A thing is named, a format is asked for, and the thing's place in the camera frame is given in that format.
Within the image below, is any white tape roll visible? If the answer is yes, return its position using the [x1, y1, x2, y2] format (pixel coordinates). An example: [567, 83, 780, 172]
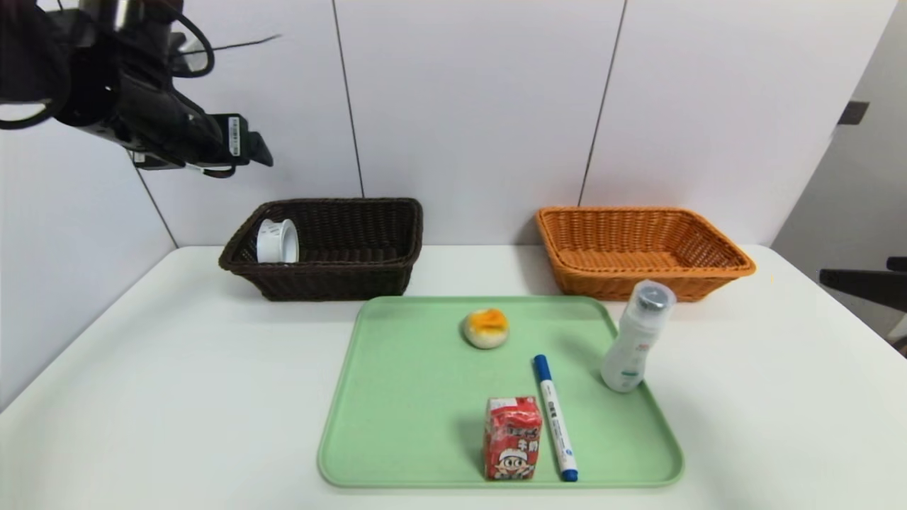
[257, 218, 300, 264]

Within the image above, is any blue and white marker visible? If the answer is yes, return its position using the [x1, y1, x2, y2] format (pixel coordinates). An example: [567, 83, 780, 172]
[533, 354, 579, 482]

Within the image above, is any light green plastic tray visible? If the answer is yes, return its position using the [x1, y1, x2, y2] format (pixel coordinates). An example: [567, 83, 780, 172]
[317, 295, 685, 489]

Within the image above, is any red drink carton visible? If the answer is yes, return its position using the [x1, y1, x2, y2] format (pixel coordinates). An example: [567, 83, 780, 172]
[483, 396, 543, 482]

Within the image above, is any dark brown wicker basket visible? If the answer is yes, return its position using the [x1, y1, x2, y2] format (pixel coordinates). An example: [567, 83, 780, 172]
[218, 198, 424, 302]

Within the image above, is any white bun with yellow top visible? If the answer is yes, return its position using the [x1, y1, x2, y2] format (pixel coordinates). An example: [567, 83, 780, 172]
[462, 308, 510, 350]

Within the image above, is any white plastic bottle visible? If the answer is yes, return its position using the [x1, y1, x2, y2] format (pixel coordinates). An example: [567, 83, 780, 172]
[600, 280, 677, 394]

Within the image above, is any orange wicker basket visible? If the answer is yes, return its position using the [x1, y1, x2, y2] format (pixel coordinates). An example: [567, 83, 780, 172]
[535, 206, 756, 302]

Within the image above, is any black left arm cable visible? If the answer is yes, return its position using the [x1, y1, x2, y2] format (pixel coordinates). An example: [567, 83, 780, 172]
[167, 0, 215, 79]

